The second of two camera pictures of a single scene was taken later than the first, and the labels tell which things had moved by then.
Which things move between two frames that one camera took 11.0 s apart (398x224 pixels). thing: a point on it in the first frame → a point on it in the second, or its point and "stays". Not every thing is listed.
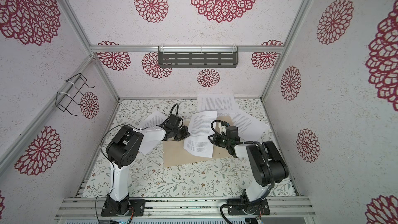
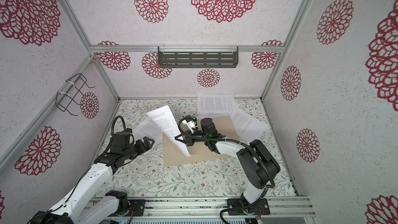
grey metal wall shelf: [197, 56] stays
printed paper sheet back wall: [211, 102] stays
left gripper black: [186, 134] → [148, 145]
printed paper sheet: [250, 129] stays
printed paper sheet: [200, 128] → [163, 117]
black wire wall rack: [71, 93] stays
